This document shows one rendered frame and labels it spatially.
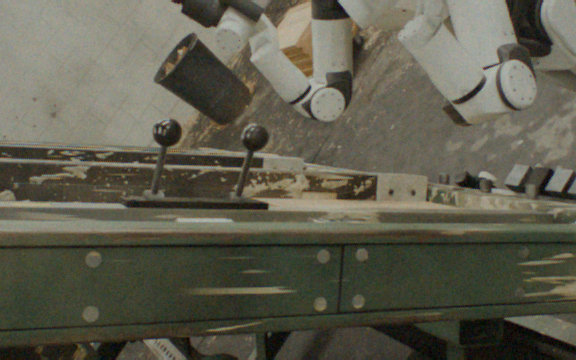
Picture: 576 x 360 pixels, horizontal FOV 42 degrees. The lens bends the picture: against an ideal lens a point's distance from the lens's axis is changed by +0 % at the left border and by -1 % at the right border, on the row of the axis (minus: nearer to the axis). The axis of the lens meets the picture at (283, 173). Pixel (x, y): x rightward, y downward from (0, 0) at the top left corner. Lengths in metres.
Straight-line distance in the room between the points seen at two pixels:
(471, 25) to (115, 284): 0.75
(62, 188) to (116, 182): 0.09
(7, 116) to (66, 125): 0.48
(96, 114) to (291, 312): 5.97
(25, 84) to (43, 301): 5.92
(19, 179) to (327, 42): 0.73
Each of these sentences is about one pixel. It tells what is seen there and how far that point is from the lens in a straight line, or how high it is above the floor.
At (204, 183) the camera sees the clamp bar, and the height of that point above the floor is 1.32.
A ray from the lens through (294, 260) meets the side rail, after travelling 0.80.
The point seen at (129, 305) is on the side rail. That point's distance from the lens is 0.74.
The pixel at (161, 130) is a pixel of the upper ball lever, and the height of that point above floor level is 1.54.
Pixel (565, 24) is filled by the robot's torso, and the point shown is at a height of 0.94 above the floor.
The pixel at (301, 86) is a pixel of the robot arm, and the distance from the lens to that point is 1.69.
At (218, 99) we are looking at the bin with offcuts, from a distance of 5.91.
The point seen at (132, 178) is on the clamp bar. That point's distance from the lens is 1.35.
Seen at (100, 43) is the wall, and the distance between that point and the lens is 6.81.
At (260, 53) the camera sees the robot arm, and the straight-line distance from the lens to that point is 1.67.
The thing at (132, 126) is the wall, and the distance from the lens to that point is 6.80.
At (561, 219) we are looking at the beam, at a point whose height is 0.90.
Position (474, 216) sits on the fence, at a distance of 1.24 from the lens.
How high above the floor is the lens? 1.76
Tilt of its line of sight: 23 degrees down
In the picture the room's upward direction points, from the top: 51 degrees counter-clockwise
